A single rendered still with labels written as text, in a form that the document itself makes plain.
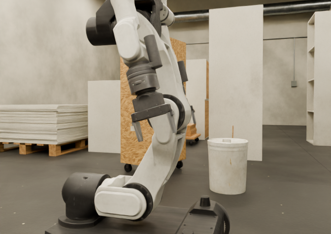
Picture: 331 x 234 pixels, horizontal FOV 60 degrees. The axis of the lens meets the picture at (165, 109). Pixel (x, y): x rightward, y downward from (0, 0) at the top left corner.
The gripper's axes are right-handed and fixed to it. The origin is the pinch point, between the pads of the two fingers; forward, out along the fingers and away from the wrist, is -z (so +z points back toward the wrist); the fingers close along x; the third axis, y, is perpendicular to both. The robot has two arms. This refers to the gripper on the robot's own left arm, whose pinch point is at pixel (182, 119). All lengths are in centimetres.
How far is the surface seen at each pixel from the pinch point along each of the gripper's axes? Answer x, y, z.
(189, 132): -65, 309, -32
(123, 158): -90, 115, -27
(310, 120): 125, 416, -65
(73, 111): -189, 205, 36
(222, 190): -1, 76, -58
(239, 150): 17, 78, -33
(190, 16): -74, 745, 278
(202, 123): -54, 380, -28
